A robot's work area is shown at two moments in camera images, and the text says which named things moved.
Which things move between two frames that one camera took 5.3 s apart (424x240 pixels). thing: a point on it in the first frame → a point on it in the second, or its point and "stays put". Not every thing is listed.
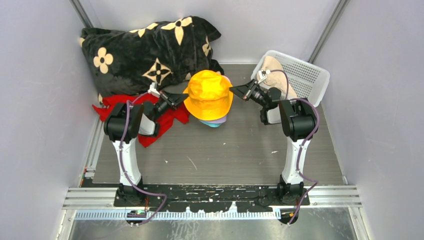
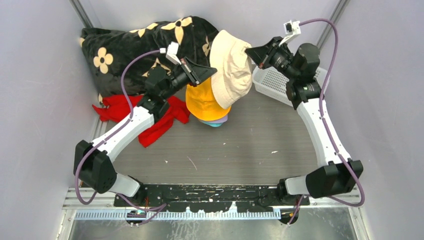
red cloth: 180,115 stays put
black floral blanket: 162,54 stays put
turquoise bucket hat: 211,124 stays put
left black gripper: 166,99 → 189,71
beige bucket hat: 277,79 → 232,79
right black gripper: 250,90 → 268,53
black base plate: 216,198 stays put
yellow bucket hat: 210,96 stays put
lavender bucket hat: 217,121 stays put
